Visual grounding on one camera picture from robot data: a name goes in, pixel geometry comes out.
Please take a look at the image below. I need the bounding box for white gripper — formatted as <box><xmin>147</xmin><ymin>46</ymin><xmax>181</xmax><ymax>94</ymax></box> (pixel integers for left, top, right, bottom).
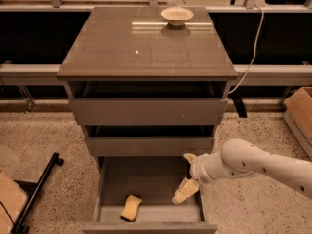
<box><xmin>172</xmin><ymin>153</ymin><xmax>214</xmax><ymax>204</ymax></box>

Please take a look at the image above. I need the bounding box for yellow sponge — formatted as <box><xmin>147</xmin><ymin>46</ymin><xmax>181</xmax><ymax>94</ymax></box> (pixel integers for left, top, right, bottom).
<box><xmin>120</xmin><ymin>195</ymin><xmax>142</xmax><ymax>222</ymax></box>

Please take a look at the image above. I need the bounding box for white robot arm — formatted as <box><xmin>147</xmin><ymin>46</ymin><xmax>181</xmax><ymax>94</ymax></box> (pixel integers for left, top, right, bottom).
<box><xmin>172</xmin><ymin>139</ymin><xmax>312</xmax><ymax>204</ymax></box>

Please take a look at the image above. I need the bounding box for grey bottom drawer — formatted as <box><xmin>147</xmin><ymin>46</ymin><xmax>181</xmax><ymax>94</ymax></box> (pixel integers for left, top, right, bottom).
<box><xmin>83</xmin><ymin>156</ymin><xmax>217</xmax><ymax>234</ymax></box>

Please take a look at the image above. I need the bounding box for grey drawer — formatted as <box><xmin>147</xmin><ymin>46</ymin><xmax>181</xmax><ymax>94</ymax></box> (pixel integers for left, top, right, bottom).
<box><xmin>83</xmin><ymin>156</ymin><xmax>217</xmax><ymax>234</ymax></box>
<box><xmin>69</xmin><ymin>97</ymin><xmax>228</xmax><ymax>126</ymax></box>
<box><xmin>85</xmin><ymin>125</ymin><xmax>215</xmax><ymax>157</ymax></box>

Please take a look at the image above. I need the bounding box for grey middle drawer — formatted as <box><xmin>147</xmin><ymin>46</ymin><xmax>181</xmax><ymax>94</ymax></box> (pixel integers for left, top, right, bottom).
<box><xmin>85</xmin><ymin>125</ymin><xmax>215</xmax><ymax>157</ymax></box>

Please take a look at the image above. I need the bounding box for grey drawer cabinet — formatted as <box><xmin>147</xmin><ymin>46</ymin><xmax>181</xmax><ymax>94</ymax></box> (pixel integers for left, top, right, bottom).
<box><xmin>56</xmin><ymin>5</ymin><xmax>238</xmax><ymax>234</ymax></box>

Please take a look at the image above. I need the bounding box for grey top drawer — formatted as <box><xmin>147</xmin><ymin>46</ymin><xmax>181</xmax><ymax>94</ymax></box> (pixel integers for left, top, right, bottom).
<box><xmin>69</xmin><ymin>97</ymin><xmax>228</xmax><ymax>126</ymax></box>

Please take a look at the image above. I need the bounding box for cardboard box at right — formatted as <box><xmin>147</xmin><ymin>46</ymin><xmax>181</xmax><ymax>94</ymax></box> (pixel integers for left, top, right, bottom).
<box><xmin>284</xmin><ymin>87</ymin><xmax>312</xmax><ymax>160</ymax></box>

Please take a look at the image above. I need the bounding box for white ceramic bowl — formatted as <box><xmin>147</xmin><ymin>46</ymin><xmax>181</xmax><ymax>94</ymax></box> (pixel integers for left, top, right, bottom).
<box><xmin>161</xmin><ymin>7</ymin><xmax>194</xmax><ymax>26</ymax></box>

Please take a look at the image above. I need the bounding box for black metal stand leg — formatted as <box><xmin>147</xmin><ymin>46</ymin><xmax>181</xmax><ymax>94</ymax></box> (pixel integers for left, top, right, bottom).
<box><xmin>10</xmin><ymin>152</ymin><xmax>64</xmax><ymax>234</ymax></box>

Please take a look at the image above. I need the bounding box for wooden board at left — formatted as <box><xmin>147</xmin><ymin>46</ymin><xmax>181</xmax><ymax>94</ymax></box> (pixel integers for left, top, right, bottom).
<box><xmin>0</xmin><ymin>172</ymin><xmax>28</xmax><ymax>234</ymax></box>

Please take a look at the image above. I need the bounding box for black bracket under rail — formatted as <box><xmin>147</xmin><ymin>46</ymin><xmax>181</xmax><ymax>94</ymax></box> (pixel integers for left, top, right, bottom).
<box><xmin>229</xmin><ymin>88</ymin><xmax>247</xmax><ymax>118</ymax></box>

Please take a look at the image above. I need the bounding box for white power cable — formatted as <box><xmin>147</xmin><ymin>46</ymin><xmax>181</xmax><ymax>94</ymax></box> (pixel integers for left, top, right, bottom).
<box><xmin>227</xmin><ymin>4</ymin><xmax>265</xmax><ymax>95</ymax></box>

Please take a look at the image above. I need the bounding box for grey metal rail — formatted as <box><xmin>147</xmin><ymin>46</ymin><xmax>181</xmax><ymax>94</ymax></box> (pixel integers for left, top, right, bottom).
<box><xmin>0</xmin><ymin>64</ymin><xmax>312</xmax><ymax>86</ymax></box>

